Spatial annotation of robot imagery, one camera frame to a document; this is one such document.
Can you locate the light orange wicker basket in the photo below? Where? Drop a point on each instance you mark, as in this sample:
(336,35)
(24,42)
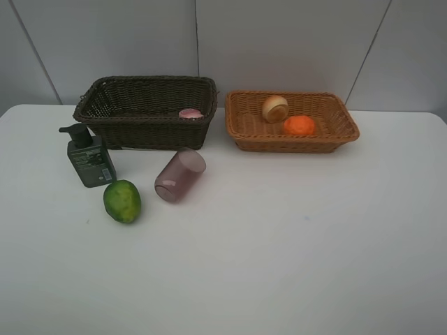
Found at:
(247,127)

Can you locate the dark brown wicker basket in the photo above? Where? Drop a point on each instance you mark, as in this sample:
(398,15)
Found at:
(141,112)

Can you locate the dark green pump bottle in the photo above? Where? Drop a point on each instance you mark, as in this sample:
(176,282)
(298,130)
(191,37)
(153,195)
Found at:
(89,156)

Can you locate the red yellow peach fruit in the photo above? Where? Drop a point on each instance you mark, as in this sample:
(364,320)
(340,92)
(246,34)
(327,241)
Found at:
(275,109)

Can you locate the translucent purple plastic cup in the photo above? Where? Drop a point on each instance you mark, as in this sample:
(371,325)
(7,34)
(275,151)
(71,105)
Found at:
(180,174)

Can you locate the green mango fruit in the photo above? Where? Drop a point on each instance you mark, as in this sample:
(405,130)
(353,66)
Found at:
(122,201)

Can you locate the pink bottle with white cap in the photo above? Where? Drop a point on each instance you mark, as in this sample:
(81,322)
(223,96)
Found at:
(190,113)

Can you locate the orange tangerine fruit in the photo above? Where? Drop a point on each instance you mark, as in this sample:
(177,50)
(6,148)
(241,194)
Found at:
(299,125)

